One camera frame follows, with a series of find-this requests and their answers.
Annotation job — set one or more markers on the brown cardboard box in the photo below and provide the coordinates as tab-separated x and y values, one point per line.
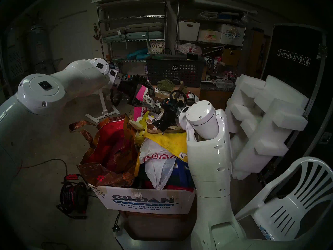
231	56

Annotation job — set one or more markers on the pink pillow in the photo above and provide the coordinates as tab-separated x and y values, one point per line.
141	93

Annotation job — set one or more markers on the white foam packing frame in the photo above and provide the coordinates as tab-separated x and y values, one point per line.
260	114

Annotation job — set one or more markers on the wood top rolling table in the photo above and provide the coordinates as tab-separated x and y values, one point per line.
102	103

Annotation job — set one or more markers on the black flight case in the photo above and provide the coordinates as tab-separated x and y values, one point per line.
291	43

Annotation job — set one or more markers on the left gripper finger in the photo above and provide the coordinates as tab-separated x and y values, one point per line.
145	82
143	103

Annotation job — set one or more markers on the brown wooden chest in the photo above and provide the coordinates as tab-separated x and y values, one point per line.
213	99

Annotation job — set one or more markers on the brown wooden cabinet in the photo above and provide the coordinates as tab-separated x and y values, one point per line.
256	54

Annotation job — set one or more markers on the pink artificial flowers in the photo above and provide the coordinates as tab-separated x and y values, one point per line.
228	74

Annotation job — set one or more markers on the grey furnace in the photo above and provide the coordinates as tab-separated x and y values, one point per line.
15	62

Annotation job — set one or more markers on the anchor wall decoration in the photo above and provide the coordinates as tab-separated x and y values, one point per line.
96	32

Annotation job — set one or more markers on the red orange tote bag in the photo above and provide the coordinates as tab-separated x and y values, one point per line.
109	145

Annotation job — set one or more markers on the white box orange label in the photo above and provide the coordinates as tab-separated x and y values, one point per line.
208	36

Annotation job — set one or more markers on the black mesh basket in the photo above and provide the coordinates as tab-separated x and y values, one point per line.
161	69

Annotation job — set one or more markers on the green knit glove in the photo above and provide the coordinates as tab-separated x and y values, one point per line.
165	85

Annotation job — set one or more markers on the HOPE sign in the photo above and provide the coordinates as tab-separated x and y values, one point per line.
156	47

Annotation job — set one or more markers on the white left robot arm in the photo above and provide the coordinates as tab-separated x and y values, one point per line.
41	95

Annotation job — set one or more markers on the white red plastic bag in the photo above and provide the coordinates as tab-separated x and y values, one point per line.
158	171

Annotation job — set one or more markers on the white pink plastic bag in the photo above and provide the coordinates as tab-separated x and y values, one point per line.
191	49

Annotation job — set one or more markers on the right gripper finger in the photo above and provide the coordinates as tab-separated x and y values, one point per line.
154	121

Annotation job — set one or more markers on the blue white product box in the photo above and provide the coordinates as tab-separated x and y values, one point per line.
114	66

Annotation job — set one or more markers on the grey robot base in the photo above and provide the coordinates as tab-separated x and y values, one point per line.
156	244

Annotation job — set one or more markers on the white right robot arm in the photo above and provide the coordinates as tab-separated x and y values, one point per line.
210	161

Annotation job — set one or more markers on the wooden cross caster dolly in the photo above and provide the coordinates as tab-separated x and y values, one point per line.
161	94

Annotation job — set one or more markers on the blue fabric bag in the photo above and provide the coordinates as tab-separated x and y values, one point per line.
183	174

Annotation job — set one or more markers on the grey water heater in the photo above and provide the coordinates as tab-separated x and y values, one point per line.
41	51

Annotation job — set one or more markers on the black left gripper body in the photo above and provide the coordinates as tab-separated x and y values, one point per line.
130	86

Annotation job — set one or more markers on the turquoise pillow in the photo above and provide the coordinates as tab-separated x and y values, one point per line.
136	54

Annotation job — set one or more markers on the pale teal seat cushion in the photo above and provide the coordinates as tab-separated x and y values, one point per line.
143	36

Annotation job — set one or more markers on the large Gildan cardboard box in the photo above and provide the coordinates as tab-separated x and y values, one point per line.
145	200

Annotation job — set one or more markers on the olive seat cushion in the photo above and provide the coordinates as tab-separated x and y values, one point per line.
143	26

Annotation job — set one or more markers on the yellow towel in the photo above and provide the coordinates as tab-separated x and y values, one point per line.
171	142

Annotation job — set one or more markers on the white plastic chair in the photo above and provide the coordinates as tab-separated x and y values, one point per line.
281	215

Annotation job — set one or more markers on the white panel door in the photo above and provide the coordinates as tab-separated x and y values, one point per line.
78	38

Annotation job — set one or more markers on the white storage bin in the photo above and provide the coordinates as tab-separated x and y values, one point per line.
188	30

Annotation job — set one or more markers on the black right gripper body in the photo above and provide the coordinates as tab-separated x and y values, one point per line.
169	119

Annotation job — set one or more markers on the small Gildan cardboard box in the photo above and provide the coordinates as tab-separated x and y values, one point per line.
232	34

